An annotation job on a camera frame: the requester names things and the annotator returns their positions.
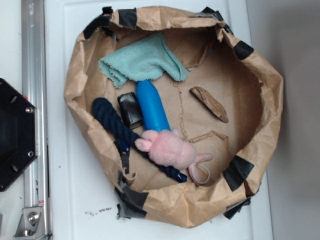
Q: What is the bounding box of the dark blue rope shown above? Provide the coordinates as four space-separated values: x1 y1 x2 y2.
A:
91 97 188 184

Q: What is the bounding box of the pink plush toy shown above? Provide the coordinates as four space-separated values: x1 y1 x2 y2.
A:
134 128 213 186

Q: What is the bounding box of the metal corner bracket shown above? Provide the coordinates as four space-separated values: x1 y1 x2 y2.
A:
13 206 46 240

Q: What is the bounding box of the aluminium rail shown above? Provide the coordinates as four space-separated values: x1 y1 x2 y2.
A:
21 0 52 240

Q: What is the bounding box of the brown paper bag bin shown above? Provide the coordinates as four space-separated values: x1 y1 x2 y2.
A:
64 6 284 228

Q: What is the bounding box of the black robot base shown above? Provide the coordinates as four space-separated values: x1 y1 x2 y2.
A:
0 78 37 192

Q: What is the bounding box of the black rectangular block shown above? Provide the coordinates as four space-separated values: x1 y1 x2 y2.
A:
117 92 143 130

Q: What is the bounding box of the light teal cloth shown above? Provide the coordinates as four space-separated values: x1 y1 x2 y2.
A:
98 32 188 89

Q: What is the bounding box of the brown wood chip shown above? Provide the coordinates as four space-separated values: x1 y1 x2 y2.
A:
189 86 229 123

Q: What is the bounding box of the blue plastic cylinder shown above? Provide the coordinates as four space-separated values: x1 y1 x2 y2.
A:
136 80 171 132

